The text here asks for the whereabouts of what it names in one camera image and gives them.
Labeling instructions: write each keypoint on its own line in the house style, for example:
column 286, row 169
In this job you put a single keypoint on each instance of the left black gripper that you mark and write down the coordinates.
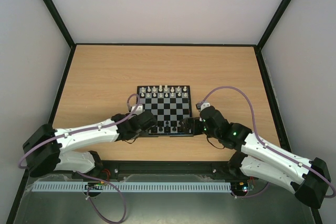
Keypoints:
column 144, row 133

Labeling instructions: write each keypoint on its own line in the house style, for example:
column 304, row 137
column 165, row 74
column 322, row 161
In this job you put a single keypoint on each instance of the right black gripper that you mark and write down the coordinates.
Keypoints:
column 189, row 125

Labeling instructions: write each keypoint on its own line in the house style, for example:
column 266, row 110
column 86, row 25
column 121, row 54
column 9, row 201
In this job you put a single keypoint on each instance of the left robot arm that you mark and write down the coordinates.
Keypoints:
column 51, row 149

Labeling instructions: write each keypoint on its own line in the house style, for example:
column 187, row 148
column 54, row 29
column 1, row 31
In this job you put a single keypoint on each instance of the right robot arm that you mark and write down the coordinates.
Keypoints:
column 307, row 179

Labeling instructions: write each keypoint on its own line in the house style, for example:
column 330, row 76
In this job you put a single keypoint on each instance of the black silver chess board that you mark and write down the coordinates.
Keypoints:
column 167, row 109

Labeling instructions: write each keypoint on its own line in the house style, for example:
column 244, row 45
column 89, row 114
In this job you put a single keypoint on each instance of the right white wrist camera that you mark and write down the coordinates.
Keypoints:
column 202, row 105

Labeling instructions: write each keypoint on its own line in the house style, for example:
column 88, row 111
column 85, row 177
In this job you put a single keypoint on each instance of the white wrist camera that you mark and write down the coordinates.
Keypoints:
column 202, row 105
column 137, row 109

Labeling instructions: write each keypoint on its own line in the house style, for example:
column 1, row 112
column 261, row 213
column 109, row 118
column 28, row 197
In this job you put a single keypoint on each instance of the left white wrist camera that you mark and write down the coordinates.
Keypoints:
column 137, row 109

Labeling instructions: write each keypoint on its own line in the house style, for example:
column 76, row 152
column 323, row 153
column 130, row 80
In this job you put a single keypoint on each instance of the grey slotted cable duct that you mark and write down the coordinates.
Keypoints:
column 134, row 187

